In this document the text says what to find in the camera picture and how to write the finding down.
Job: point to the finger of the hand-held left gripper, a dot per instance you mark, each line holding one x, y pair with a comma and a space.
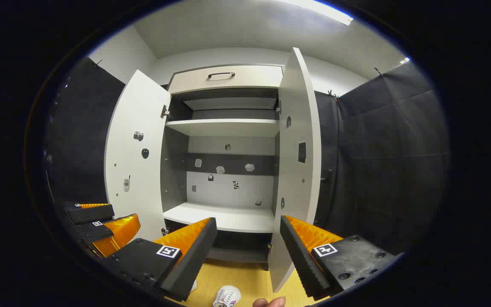
92, 213
96, 232

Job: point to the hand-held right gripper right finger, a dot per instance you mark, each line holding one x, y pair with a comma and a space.
301, 256

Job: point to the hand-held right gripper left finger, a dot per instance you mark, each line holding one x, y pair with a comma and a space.
190, 260

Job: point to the white shoe cabinet door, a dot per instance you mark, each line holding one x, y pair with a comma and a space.
294, 106
143, 111

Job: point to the white shoe cabinet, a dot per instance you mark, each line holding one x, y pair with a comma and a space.
228, 128

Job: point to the beige cabinet drawer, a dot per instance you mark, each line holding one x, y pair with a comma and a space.
245, 79

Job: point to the black backdrop cloth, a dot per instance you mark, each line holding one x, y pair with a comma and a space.
390, 170
83, 140

